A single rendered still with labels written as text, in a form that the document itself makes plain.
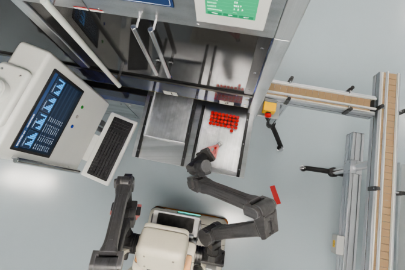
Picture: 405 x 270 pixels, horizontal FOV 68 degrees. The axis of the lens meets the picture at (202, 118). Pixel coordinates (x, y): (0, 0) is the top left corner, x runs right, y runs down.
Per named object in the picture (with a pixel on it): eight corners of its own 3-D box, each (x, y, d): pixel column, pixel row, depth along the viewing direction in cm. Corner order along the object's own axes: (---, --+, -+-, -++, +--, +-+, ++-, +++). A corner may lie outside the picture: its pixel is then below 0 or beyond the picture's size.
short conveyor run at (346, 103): (258, 103, 194) (261, 94, 179) (261, 81, 198) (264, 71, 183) (367, 122, 188) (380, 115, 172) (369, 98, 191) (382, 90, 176)
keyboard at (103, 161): (114, 116, 200) (113, 116, 198) (133, 124, 198) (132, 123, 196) (87, 173, 192) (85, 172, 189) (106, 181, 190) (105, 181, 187)
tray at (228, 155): (205, 111, 191) (205, 109, 187) (245, 118, 188) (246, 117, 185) (193, 163, 182) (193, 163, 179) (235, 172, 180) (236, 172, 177)
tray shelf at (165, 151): (150, 85, 199) (149, 84, 197) (255, 103, 192) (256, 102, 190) (132, 156, 187) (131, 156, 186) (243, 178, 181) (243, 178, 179)
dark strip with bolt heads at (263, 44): (241, 105, 178) (258, 35, 101) (248, 106, 178) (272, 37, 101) (240, 106, 178) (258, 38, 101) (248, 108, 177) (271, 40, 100)
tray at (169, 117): (156, 85, 197) (155, 83, 193) (196, 92, 194) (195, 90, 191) (144, 135, 188) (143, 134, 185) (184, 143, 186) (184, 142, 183)
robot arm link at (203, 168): (188, 189, 138) (202, 184, 143) (203, 189, 129) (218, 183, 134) (182, 164, 138) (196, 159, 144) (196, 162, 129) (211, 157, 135)
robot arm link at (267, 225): (271, 243, 103) (288, 231, 109) (255, 205, 105) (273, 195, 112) (201, 247, 137) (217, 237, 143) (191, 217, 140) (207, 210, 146)
